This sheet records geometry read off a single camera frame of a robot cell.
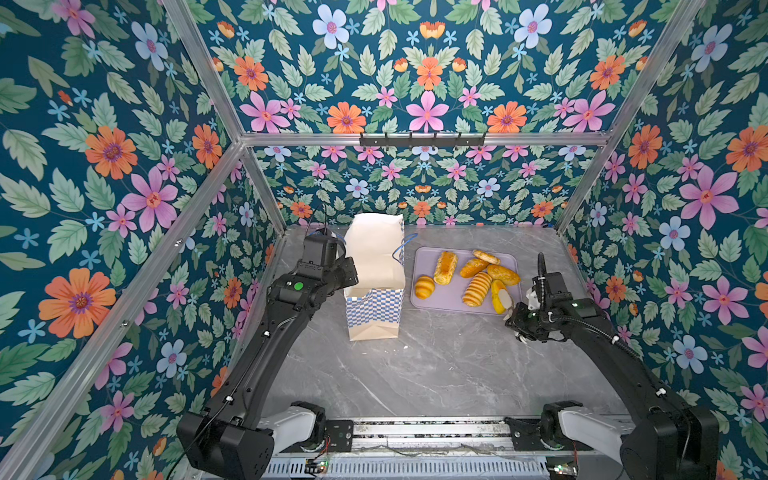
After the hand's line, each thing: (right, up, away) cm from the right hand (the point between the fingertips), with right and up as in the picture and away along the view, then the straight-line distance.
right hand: (508, 321), depth 82 cm
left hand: (-41, +17, -8) cm, 45 cm away
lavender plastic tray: (-14, +4, +18) cm, 23 cm away
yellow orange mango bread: (+1, +8, +14) cm, 16 cm away
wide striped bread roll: (-5, +7, +15) cm, 17 cm away
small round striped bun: (-22, +8, +17) cm, 29 cm away
